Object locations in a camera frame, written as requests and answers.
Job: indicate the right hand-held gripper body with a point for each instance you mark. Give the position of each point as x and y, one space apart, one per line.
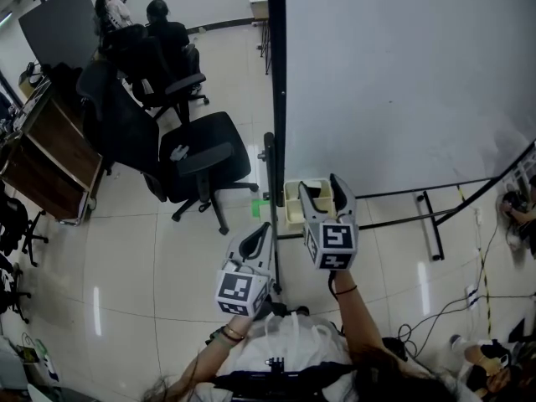
335 241

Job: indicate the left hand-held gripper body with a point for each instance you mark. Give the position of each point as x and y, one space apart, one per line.
240 289

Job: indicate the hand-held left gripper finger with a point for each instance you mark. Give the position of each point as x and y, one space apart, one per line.
268 249
238 241

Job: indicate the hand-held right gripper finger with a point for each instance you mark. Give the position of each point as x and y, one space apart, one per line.
348 199
310 205

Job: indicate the black eraser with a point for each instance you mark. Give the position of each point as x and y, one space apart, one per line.
315 191

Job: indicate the cream plastic whiteboard box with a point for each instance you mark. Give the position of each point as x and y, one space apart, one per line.
293 214

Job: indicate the person's left forearm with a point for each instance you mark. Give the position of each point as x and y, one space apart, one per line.
205 362

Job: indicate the person's right forearm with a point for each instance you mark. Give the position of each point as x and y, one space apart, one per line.
358 321

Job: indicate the whiteboard on black stand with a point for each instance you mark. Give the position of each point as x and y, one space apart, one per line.
398 78

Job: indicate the person's white shirt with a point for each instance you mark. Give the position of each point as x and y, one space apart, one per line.
285 341

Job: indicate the black mesh office chair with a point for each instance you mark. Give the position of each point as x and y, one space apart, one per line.
146 61
192 157

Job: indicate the white power strip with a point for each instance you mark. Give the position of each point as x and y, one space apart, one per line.
472 296

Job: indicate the wooden desk cabinet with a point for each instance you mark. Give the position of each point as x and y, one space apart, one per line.
54 161

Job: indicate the black swivel chair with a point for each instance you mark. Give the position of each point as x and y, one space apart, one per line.
12 291
19 224

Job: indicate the black standing board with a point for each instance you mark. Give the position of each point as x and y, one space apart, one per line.
58 27

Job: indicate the black chest camera mount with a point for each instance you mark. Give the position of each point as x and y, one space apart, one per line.
276 366

